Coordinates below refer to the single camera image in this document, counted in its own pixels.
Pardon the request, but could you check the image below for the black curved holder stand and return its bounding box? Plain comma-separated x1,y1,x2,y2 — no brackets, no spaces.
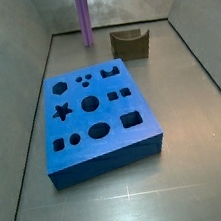
110,29,150,61

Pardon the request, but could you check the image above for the blue foam shape board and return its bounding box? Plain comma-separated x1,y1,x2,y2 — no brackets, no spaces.
43,59,163,190

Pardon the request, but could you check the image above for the purple star-shaped peg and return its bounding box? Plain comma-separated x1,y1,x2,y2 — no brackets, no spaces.
75,0,94,47

